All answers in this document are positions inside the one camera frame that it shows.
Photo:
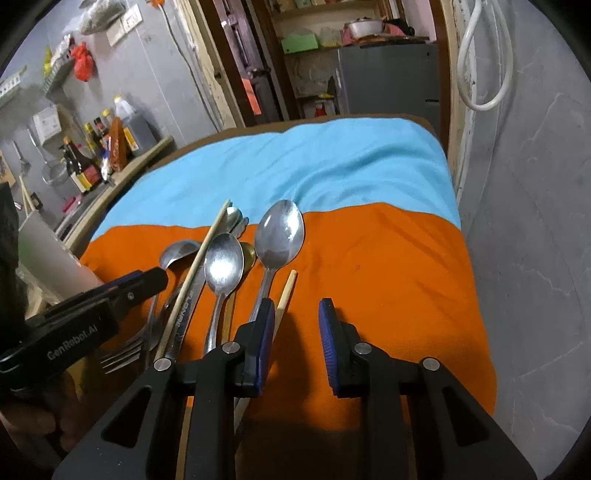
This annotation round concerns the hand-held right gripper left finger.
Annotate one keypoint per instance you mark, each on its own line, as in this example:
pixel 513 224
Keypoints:
pixel 267 341

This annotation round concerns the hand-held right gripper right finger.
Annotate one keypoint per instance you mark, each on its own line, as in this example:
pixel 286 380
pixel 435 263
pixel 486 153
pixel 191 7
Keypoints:
pixel 328 350

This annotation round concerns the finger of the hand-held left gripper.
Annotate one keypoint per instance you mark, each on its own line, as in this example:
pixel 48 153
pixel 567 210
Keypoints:
pixel 147 282

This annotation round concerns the round steel spoon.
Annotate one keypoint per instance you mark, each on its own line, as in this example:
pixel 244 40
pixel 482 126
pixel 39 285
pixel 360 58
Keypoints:
pixel 178 251

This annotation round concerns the short wooden chopstick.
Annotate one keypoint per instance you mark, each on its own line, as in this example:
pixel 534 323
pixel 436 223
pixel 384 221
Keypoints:
pixel 287 293

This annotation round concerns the silver butter knife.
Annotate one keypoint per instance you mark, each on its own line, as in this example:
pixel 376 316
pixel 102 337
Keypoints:
pixel 187 318

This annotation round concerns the long wooden chopstick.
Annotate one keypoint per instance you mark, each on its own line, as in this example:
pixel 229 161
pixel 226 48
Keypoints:
pixel 198 263

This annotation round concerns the steel fork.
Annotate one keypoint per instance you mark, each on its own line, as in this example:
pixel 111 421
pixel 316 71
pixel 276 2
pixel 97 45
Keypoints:
pixel 124 353

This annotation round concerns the medium steel spoon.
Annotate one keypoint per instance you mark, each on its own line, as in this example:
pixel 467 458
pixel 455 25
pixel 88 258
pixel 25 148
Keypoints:
pixel 224 263

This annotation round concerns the white utensil cup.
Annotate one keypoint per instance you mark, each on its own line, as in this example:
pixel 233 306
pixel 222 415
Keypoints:
pixel 51 258

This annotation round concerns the gold spoon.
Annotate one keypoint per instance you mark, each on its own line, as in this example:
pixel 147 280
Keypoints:
pixel 249 258

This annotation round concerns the large steel spoon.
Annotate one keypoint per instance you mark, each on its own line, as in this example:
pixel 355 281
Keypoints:
pixel 279 230

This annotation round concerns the orange cloth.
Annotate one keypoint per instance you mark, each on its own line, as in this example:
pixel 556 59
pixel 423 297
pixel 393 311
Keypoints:
pixel 392 286

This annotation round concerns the dark soy sauce bottle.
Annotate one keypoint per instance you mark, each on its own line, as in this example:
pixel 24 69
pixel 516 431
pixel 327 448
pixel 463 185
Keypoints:
pixel 78 168

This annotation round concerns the brown packet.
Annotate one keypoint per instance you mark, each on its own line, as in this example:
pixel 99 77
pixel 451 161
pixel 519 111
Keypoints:
pixel 120 147

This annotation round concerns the metal strainer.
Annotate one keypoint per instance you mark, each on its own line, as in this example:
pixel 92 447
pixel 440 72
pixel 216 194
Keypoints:
pixel 55 174

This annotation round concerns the light blue cloth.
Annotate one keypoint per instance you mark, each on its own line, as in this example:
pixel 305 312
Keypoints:
pixel 323 166

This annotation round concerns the white cardboard box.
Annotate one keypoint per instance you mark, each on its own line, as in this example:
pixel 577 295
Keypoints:
pixel 46 123

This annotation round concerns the red plastic bag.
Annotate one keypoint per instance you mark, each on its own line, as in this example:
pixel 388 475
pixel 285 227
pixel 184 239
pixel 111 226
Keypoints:
pixel 82 62

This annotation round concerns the dark brown door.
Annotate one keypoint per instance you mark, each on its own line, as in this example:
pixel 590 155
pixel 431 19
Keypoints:
pixel 249 60

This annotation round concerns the grey refrigerator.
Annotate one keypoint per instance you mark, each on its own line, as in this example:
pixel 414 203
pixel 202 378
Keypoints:
pixel 388 83

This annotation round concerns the green box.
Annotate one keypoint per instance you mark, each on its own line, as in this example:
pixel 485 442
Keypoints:
pixel 300 44

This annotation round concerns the metal bowl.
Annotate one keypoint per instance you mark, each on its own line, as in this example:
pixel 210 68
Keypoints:
pixel 364 28

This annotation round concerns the white wall socket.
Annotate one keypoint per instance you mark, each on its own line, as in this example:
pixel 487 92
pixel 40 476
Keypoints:
pixel 124 25

